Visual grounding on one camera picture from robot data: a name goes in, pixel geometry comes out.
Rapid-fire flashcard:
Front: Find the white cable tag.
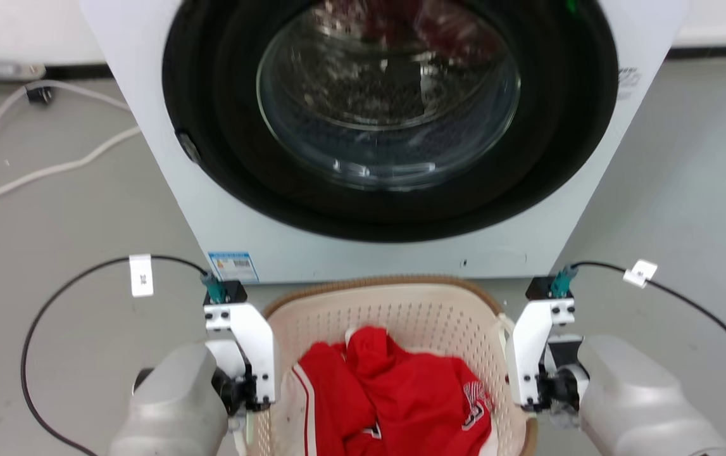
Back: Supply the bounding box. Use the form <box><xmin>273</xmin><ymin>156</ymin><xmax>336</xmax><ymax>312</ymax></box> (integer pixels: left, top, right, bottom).
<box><xmin>129</xmin><ymin>254</ymin><xmax>154</xmax><ymax>298</ymax></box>
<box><xmin>623</xmin><ymin>259</ymin><xmax>659</xmax><ymax>289</ymax></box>

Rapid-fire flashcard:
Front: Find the blue white energy label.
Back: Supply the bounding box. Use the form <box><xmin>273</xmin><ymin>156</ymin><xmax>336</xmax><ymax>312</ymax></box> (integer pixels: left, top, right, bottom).
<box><xmin>208</xmin><ymin>252</ymin><xmax>260</xmax><ymax>284</ymax></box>

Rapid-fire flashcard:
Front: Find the thick white floor cable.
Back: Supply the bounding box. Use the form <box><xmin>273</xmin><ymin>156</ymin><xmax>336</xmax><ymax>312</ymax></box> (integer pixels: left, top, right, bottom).
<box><xmin>0</xmin><ymin>125</ymin><xmax>142</xmax><ymax>210</ymax></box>

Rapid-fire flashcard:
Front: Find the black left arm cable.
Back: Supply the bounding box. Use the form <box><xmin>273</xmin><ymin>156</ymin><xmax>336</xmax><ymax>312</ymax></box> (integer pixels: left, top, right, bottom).
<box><xmin>20</xmin><ymin>254</ymin><xmax>211</xmax><ymax>456</ymax></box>

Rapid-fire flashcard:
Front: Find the red baseball jersey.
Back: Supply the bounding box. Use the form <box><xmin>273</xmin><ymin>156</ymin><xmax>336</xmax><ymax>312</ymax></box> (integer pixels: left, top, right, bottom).
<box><xmin>291</xmin><ymin>326</ymin><xmax>496</xmax><ymax>456</ymax></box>

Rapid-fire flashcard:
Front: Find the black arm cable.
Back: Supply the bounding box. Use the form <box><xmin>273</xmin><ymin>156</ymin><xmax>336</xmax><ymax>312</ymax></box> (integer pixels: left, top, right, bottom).
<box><xmin>20</xmin><ymin>254</ymin><xmax>211</xmax><ymax>456</ymax></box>
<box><xmin>570</xmin><ymin>260</ymin><xmax>726</xmax><ymax>456</ymax></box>

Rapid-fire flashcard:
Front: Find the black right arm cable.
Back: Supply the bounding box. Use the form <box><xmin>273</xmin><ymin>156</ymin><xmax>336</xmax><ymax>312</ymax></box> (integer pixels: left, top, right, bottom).
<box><xmin>570</xmin><ymin>260</ymin><xmax>726</xmax><ymax>456</ymax></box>

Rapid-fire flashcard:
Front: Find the white left cable tag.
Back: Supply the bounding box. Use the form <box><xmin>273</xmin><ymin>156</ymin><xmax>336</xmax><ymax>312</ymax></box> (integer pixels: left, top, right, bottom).
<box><xmin>129</xmin><ymin>254</ymin><xmax>154</xmax><ymax>298</ymax></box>

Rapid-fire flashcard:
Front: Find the grey washer side sticker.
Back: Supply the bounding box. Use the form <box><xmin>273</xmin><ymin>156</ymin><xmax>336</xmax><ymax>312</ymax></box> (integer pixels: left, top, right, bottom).
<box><xmin>616</xmin><ymin>66</ymin><xmax>643</xmax><ymax>101</ymax></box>

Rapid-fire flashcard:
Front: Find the beige perforated laundry basket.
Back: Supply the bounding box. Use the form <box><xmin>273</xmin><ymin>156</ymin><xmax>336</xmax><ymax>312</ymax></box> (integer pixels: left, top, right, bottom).
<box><xmin>246</xmin><ymin>274</ymin><xmax>539</xmax><ymax>456</ymax></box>

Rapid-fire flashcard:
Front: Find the white front-load washing machine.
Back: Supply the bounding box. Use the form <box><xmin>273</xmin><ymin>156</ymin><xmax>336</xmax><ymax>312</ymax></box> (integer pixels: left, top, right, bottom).
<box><xmin>79</xmin><ymin>0</ymin><xmax>692</xmax><ymax>284</ymax></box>

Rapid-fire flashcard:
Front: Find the white right cable tag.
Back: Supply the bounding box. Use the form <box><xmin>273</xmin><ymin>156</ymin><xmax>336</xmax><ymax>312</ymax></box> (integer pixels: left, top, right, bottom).
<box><xmin>623</xmin><ymin>259</ymin><xmax>659</xmax><ymax>289</ymax></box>

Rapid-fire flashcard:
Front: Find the red clothing inside drum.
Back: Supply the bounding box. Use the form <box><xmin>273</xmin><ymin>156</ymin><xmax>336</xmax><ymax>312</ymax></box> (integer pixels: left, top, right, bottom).
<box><xmin>322</xmin><ymin>0</ymin><xmax>506</xmax><ymax>67</ymax></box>

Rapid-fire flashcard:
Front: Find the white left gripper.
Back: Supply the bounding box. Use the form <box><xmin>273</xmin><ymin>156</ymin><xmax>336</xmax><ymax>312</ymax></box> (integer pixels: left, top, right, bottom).
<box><xmin>203</xmin><ymin>303</ymin><xmax>279</xmax><ymax>414</ymax></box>

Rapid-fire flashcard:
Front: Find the black round washer door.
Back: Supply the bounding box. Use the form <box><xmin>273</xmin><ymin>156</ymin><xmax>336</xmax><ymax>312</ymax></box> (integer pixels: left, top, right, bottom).
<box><xmin>161</xmin><ymin>0</ymin><xmax>620</xmax><ymax>244</ymax></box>

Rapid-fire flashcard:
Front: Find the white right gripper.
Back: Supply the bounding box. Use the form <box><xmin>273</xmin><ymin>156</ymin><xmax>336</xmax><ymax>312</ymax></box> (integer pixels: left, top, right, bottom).
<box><xmin>504</xmin><ymin>298</ymin><xmax>591</xmax><ymax>416</ymax></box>

